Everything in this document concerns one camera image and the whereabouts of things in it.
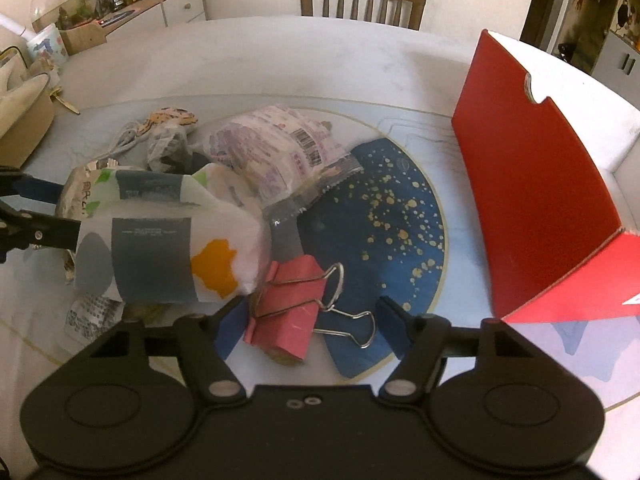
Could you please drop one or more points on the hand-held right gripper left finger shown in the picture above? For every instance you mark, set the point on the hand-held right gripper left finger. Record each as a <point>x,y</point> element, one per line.
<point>232,327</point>

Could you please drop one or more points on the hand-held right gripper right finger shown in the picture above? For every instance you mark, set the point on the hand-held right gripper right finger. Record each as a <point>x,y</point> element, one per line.
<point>395,330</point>

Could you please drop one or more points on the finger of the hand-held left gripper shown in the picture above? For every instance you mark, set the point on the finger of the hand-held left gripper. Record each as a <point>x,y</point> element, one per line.
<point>40,189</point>
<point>50,232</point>

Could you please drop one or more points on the pink binder clip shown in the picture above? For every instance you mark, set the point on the pink binder clip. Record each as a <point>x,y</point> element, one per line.
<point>290,305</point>

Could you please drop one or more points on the white printed tissue pack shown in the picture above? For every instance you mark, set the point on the white printed tissue pack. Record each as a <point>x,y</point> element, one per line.
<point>150,250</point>

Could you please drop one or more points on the small clear cartoon-print bag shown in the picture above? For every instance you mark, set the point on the small clear cartoon-print bag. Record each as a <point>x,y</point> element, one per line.
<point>170,135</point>

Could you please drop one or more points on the purple snack packet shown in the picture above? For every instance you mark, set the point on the purple snack packet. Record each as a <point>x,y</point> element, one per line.
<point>270,150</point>

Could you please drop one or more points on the red cardboard box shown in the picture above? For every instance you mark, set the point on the red cardboard box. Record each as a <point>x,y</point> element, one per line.
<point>530,180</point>

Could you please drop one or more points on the beige storage bag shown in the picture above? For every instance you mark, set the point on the beige storage bag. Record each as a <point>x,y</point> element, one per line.
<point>20,105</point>

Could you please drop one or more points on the gold stick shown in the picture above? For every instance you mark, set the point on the gold stick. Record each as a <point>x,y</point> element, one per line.
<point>66,105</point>

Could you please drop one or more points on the clear printed snack packet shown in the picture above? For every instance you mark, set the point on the clear printed snack packet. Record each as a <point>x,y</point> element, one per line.
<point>92,315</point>

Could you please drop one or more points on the printed blue table mat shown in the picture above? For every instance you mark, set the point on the printed blue table mat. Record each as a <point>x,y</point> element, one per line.
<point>390,210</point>

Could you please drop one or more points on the white printed cup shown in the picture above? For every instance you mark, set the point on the white printed cup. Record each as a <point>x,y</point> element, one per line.
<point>47,47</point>

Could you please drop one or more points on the small cardboard box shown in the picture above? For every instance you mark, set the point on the small cardboard box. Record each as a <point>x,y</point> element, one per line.
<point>82,37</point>

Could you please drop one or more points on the glass bowl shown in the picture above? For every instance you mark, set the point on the glass bowl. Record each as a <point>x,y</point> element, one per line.
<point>65,2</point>

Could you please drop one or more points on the black tray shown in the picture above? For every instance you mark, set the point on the black tray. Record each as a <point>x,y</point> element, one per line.
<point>117,16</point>

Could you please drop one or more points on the white sideboard cabinet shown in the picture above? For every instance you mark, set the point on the white sideboard cabinet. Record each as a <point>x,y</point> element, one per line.
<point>175,2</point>

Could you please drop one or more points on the grey cabinet with shelves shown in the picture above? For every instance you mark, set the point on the grey cabinet with shelves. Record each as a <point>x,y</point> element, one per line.
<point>620,67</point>

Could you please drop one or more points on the dark brown door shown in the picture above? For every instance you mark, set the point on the dark brown door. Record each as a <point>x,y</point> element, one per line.
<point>542,5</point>

